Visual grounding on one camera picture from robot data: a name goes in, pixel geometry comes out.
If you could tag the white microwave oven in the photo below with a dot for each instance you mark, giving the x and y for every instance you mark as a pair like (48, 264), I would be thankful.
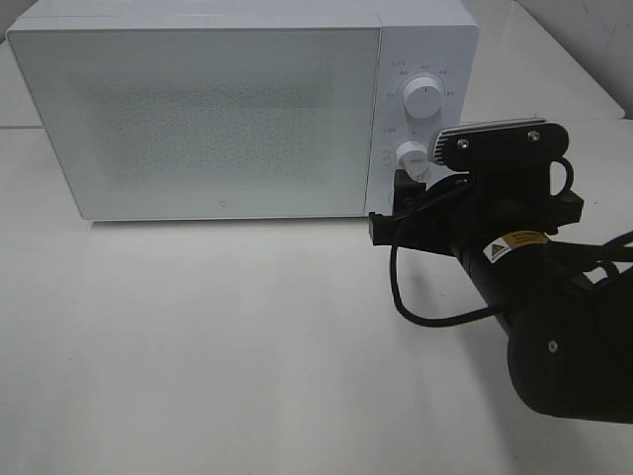
(436, 37)

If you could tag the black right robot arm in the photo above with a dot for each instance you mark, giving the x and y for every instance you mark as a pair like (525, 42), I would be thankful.
(565, 307)

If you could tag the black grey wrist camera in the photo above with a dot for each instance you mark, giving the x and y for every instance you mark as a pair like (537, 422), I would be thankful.
(500, 145)

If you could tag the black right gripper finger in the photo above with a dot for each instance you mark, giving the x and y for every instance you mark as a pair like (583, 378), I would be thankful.
(408, 194)
(388, 230)

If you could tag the white upper power knob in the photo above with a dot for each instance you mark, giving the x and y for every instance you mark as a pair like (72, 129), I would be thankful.
(423, 95)

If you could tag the white timer knob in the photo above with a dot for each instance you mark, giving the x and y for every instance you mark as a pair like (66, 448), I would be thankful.
(412, 157)

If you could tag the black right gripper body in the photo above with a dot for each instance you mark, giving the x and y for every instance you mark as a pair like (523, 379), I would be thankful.
(498, 225)

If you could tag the white microwave door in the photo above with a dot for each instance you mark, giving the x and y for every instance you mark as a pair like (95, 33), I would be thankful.
(159, 125)

